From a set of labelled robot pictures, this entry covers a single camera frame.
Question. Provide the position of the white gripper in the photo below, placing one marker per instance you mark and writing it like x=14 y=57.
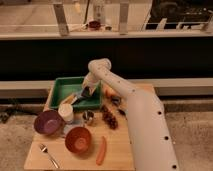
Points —
x=90 y=83

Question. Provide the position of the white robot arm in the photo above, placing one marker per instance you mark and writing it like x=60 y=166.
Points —
x=150 y=139

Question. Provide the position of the green plastic tray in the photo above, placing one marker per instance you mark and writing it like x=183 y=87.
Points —
x=64 y=86

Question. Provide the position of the orange fruit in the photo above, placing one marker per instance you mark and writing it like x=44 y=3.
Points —
x=109 y=92

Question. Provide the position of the small metal cup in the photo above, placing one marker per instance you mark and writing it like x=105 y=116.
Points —
x=88 y=117

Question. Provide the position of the white cup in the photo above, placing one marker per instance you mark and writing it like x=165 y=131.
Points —
x=66 y=112

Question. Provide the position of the dark red grapes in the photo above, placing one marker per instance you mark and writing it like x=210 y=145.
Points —
x=109 y=118

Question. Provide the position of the orange-brown bowl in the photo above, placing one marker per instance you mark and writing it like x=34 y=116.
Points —
x=78 y=140

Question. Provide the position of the purple bowl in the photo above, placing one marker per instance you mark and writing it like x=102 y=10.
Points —
x=48 y=122

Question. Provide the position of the wooden table board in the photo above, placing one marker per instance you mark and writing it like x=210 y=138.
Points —
x=118 y=155

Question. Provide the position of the orange carrot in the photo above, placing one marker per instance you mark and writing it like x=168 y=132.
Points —
x=102 y=151

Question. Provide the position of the dark red background bowl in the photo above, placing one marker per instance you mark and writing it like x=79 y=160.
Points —
x=94 y=25

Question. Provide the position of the silver fork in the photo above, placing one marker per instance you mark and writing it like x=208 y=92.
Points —
x=44 y=149

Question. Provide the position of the black handled tool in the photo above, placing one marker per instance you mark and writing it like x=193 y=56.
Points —
x=116 y=100

